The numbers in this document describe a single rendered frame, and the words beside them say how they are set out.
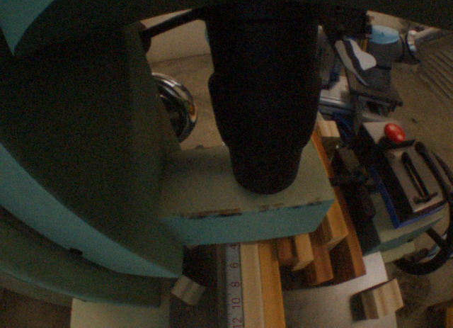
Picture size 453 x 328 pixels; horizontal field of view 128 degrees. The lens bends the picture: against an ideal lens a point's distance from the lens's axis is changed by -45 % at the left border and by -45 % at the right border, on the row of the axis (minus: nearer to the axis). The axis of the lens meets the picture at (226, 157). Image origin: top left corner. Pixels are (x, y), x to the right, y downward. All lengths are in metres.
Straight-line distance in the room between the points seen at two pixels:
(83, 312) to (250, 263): 0.39
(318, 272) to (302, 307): 0.06
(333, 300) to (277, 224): 0.15
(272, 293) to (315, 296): 0.07
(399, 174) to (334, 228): 0.10
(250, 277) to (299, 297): 0.08
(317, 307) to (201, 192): 0.20
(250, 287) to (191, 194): 0.11
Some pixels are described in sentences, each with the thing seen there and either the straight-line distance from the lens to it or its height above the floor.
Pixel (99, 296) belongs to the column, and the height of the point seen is 0.97.
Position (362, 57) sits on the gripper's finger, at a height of 1.06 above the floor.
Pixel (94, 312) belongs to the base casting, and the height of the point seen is 0.80.
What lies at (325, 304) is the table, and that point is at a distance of 0.28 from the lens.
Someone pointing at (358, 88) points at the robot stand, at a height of 0.82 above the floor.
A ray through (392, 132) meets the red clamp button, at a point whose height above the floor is 1.02.
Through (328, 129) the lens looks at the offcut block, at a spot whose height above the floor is 0.94.
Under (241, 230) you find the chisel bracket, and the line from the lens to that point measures 0.17.
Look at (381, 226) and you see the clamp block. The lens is 0.26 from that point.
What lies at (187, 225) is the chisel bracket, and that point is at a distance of 0.16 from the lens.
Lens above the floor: 1.16
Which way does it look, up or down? 48 degrees down
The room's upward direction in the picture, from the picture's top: 12 degrees counter-clockwise
